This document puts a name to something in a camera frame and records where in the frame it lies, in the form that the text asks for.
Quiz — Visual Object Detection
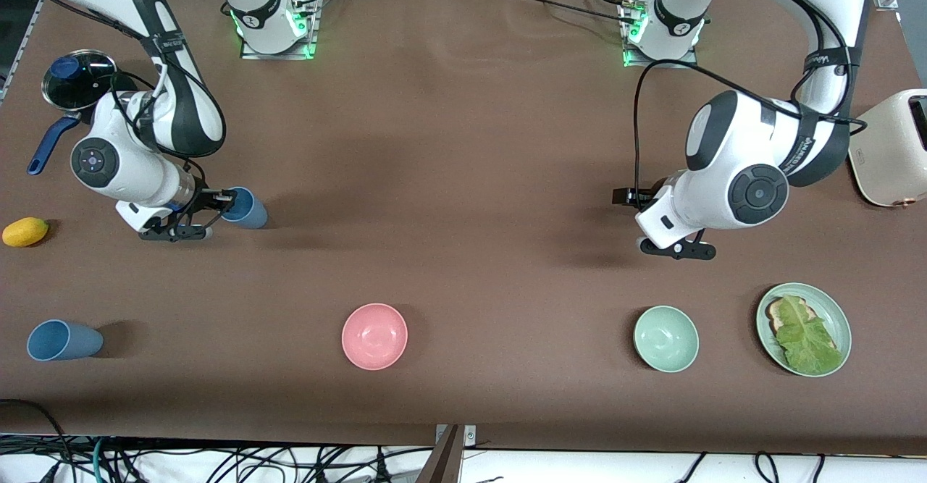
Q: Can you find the black floor cable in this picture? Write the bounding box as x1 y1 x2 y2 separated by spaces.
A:
0 398 77 483

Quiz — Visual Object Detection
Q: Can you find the pink bowl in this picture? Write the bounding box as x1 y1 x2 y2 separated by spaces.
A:
341 303 408 371

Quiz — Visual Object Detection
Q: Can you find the brown table cloth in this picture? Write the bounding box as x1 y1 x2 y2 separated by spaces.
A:
0 0 927 456

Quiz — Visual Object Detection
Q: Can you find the dark metal post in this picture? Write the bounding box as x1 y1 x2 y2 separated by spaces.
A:
416 425 464 483

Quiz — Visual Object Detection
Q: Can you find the cream white toaster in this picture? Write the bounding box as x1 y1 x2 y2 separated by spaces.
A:
847 89 927 209

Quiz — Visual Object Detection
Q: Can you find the blue plastic cup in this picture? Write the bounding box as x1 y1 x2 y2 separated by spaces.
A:
27 319 104 362
221 187 269 230

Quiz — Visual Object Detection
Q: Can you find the glass lid blue knob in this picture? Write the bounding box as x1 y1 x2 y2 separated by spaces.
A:
41 49 118 112

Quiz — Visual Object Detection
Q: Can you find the pale green plate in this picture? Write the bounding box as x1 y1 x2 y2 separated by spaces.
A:
755 282 852 378

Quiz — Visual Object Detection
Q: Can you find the yellow lemon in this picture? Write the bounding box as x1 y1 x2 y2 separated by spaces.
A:
2 217 50 248

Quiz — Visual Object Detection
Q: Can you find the toasted bread slice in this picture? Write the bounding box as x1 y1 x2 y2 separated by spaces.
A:
766 297 819 335

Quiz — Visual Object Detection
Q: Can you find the saucepan with blue handle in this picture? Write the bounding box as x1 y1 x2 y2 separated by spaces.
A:
27 103 98 176

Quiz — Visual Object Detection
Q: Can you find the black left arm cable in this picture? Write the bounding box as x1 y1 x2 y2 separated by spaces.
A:
632 59 868 194

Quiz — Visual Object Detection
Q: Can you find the green lettuce leaf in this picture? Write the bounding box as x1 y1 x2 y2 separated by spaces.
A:
775 295 844 374

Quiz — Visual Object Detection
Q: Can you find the pale green bowl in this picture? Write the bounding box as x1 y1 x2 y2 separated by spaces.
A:
633 305 700 374

